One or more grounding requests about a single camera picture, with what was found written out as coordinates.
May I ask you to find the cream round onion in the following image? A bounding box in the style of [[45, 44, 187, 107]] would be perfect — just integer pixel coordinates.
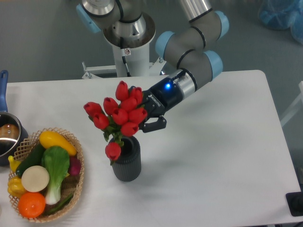
[[21, 166, 50, 192]]

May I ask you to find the red tulip bouquet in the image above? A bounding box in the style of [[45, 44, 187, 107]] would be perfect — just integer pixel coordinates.
[[83, 81, 147, 165]]

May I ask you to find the black device at edge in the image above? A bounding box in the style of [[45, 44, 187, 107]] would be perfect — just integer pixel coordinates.
[[285, 192, 303, 217]]

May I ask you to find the orange fruit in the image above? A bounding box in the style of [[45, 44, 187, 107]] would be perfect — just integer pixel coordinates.
[[18, 192, 46, 218]]

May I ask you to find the yellow squash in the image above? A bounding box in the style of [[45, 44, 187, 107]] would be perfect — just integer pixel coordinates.
[[39, 131, 77, 156]]

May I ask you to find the blue saucepan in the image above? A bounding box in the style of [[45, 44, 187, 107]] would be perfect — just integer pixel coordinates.
[[0, 70, 28, 166]]

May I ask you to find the woven wicker basket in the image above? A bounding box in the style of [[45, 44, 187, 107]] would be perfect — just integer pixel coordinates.
[[13, 128, 84, 223]]

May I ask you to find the white frame at right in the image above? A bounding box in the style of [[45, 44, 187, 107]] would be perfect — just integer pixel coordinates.
[[280, 81, 303, 127]]

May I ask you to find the green chili pepper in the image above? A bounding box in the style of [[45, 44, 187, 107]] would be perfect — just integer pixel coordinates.
[[44, 194, 73, 216]]

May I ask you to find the dark grey ribbed vase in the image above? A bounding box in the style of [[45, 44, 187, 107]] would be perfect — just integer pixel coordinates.
[[111, 136, 142, 182]]

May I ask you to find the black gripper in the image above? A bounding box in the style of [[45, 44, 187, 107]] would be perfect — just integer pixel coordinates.
[[129, 79, 183, 132]]

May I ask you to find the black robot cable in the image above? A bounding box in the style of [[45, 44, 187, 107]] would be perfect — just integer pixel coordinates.
[[119, 36, 131, 78]]

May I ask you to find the yellow bell pepper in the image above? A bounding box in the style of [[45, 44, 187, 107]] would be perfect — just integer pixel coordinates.
[[8, 176, 27, 198]]

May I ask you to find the green cucumber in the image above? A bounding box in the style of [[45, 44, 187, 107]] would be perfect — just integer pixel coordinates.
[[15, 143, 45, 178]]

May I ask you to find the blue plastic bag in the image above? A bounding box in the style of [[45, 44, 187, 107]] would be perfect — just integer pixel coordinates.
[[258, 0, 303, 44]]

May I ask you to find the purple red onion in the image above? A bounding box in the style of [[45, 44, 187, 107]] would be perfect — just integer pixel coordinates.
[[68, 157, 81, 176]]

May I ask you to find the green bok choy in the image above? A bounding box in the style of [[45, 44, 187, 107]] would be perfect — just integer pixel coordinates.
[[42, 146, 70, 205]]

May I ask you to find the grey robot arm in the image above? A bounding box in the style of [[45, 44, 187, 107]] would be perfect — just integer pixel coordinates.
[[76, 0, 229, 132]]

